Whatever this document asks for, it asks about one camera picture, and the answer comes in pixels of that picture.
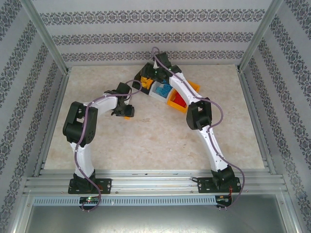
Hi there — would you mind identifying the black plastic bin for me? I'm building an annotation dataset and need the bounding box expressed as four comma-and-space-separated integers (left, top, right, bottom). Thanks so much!
132, 62, 156, 96

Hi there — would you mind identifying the aluminium mounting rail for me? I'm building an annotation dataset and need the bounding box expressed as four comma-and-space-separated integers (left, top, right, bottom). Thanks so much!
23, 169, 286, 195

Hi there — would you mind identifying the aluminium frame post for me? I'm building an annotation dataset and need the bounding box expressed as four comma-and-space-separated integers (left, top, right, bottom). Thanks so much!
19, 0, 71, 75
237, 0, 285, 73

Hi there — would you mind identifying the slotted grey cable duct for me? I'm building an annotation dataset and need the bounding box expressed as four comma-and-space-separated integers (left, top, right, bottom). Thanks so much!
33, 196, 217, 206

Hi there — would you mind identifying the grey metal sheet panel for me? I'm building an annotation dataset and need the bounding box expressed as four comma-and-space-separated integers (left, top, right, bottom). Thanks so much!
14, 194, 298, 233

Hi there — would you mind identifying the white plastic bin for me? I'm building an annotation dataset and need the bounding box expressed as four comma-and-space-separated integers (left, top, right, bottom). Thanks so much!
148, 81, 174, 102

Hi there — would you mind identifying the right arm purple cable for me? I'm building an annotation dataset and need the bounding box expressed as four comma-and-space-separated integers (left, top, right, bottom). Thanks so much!
151, 47, 245, 212

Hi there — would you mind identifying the orange plastic bin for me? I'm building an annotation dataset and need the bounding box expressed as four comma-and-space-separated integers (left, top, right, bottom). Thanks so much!
166, 81, 202, 114

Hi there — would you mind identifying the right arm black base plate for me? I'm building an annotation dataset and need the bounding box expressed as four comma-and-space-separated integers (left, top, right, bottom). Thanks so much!
197, 176, 242, 194

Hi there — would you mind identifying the aluminium side rail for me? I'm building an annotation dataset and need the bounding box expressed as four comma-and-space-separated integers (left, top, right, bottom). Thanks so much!
237, 70, 276, 174
33, 72, 71, 177

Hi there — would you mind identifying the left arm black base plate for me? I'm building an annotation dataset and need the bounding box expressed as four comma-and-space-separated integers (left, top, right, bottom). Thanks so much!
68, 178, 112, 195

